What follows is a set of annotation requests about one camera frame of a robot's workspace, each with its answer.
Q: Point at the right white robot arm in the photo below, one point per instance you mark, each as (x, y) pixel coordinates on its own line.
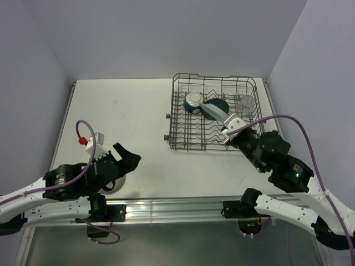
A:
(319, 212)

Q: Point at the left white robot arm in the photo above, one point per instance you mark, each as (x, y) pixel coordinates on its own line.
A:
(67, 192)

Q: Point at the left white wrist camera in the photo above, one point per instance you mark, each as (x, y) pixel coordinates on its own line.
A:
(94, 146)

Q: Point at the beige ceramic plate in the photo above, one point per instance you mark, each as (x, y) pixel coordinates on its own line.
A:
(114, 186)

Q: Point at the teal ceramic plate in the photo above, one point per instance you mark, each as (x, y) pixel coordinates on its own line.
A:
(220, 103)

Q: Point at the grey wire dish rack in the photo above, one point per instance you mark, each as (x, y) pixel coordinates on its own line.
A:
(192, 132)

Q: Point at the clear glass tumbler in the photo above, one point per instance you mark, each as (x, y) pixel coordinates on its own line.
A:
(245, 104)

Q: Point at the teal white ceramic bowl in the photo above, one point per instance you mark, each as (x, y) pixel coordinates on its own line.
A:
(192, 103)

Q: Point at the aluminium mounting rail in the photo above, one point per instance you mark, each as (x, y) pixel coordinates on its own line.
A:
(145, 211)

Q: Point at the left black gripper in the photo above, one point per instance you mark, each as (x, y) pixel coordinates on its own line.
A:
(130, 160)

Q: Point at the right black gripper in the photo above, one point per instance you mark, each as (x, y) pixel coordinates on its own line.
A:
(230, 142)

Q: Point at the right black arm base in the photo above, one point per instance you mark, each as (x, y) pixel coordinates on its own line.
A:
(249, 223)

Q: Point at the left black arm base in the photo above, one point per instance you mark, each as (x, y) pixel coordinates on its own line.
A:
(100, 222)

